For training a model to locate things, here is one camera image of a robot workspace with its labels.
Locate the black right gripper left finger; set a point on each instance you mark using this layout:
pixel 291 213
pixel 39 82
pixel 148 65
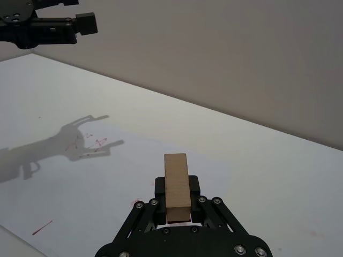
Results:
pixel 160 195

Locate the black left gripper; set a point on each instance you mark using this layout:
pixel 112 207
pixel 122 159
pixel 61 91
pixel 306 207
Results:
pixel 16 10

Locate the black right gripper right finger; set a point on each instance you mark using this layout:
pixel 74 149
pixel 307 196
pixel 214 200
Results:
pixel 195 203

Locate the light wooden rectangular block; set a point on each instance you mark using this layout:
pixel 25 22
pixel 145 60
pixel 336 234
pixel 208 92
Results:
pixel 177 182

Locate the white table cover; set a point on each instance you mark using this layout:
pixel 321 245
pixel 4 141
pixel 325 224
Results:
pixel 241 187

